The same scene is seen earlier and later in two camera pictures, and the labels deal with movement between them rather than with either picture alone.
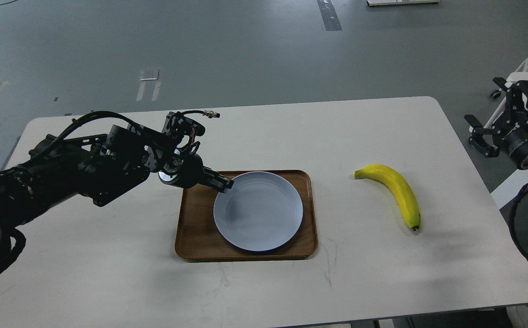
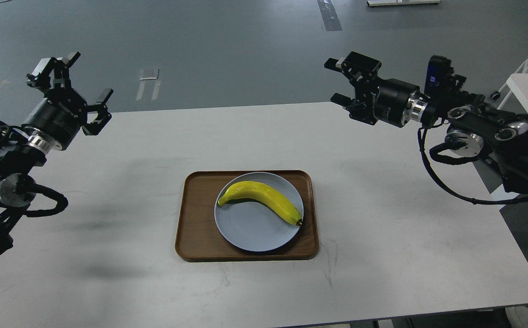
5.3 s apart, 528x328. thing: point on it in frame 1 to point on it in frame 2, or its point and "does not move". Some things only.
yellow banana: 398,185 to 267,195
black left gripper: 191,174 to 63,111
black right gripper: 519,136 to 389,100
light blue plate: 261,212 does not move
